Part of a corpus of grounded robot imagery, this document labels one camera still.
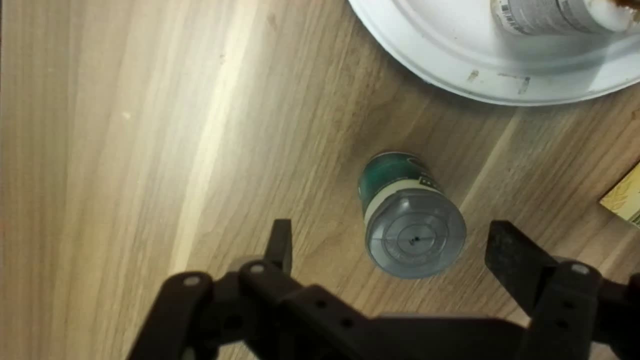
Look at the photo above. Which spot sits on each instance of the tall cream supplement bottle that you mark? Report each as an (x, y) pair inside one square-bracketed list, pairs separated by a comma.
[(546, 14)]

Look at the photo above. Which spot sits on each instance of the white paper plate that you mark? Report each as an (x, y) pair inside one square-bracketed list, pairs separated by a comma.
[(453, 46)]

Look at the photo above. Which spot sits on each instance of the open yellow cardboard box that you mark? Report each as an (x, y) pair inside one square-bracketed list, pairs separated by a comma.
[(625, 197)]

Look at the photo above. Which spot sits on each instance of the green food can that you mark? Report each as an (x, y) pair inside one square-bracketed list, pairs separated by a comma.
[(411, 231)]

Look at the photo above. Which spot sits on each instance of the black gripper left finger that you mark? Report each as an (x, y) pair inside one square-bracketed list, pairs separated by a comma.
[(281, 241)]

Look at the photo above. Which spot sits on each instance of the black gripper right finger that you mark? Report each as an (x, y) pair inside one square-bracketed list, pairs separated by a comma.
[(517, 257)]

